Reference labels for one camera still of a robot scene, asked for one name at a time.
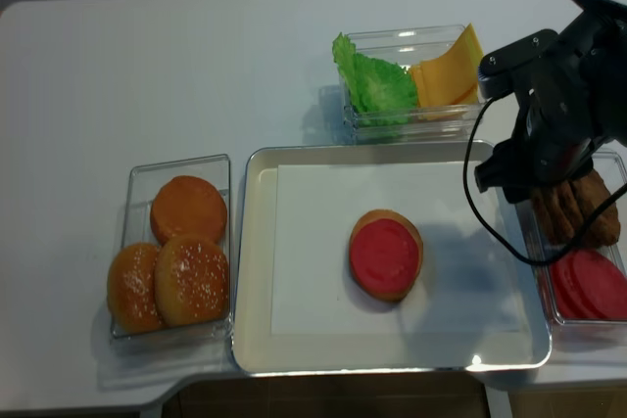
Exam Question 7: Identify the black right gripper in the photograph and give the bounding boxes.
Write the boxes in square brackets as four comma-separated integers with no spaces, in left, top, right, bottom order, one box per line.
[474,0,626,204]

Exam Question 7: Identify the clear lettuce cheese container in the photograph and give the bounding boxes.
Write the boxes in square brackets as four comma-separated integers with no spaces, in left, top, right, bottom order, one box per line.
[338,24,484,144]

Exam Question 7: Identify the green lettuce leaf front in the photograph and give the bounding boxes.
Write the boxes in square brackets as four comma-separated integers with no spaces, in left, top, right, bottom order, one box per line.
[346,53,418,114]

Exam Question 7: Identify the green lettuce leaf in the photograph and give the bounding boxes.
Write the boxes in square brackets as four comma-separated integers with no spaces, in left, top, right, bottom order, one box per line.
[346,53,418,114]
[332,33,356,92]

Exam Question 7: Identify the green lettuce leaf back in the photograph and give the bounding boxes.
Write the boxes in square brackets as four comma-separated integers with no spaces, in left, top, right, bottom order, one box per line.
[332,33,356,92]

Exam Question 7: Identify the brown meat patties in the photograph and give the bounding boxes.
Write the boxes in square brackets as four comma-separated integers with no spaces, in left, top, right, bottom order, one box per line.
[530,169,621,249]

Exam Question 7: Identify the yellow cheese slices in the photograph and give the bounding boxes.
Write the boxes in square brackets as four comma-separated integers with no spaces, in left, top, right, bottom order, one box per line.
[409,23,484,110]

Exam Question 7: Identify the red tomato slices in container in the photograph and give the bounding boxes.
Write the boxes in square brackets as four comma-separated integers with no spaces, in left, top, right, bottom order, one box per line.
[550,249,626,321]

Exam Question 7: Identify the bottom bun on tray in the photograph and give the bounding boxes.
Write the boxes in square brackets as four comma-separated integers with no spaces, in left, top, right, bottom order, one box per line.
[348,209,424,303]

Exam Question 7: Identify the clear patty tomato container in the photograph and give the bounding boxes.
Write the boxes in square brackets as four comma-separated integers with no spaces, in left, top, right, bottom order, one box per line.
[515,148,626,330]

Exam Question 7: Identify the red tomato slice on bun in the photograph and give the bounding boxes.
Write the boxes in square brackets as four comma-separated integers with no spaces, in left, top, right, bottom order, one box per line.
[349,217,422,292]

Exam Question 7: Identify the white paper sheet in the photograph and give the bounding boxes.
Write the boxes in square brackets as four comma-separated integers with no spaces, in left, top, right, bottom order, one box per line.
[271,163,523,335]

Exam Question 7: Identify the silver metal tray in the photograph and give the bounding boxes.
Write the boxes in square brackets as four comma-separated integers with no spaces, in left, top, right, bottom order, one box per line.
[232,142,552,374]

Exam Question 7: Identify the plain bun bottom half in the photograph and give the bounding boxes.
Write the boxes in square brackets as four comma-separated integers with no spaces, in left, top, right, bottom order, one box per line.
[150,175,228,245]

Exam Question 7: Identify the right sesame bun top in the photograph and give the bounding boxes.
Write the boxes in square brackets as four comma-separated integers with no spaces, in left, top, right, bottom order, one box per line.
[154,234,229,327]

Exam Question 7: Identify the sesame bun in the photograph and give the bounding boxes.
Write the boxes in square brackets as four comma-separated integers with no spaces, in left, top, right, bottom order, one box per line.
[107,243,165,334]
[154,234,229,327]

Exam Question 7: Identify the clear plastic bun container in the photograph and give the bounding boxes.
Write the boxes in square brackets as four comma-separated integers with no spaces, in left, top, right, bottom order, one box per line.
[110,154,237,345]

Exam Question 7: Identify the left sesame bun top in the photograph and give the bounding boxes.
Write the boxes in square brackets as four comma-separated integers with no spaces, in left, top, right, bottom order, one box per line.
[107,243,165,334]

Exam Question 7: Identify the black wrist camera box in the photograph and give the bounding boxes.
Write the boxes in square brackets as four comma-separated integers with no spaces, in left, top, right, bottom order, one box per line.
[478,28,558,99]

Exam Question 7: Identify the black camera cable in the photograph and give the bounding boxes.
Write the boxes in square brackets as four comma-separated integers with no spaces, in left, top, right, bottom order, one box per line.
[462,94,621,266]

